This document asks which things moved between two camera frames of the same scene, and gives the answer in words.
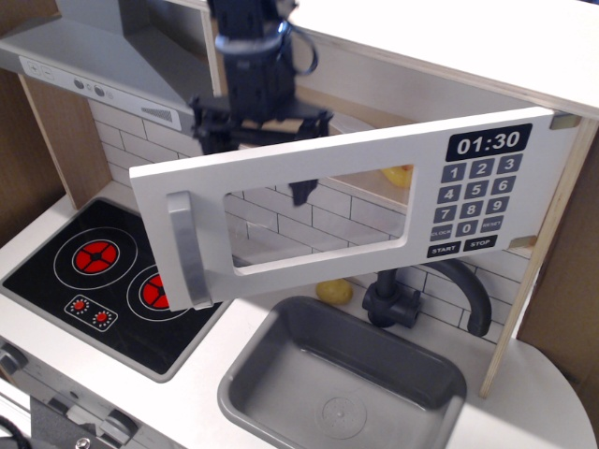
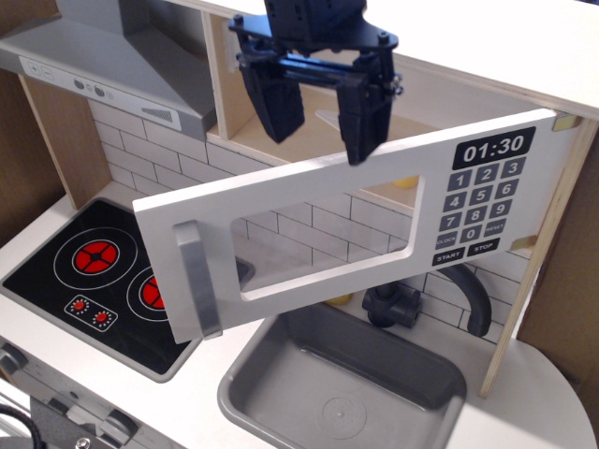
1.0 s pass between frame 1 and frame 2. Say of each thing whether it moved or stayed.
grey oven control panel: stayed
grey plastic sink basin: stayed
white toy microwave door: moved
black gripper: moved
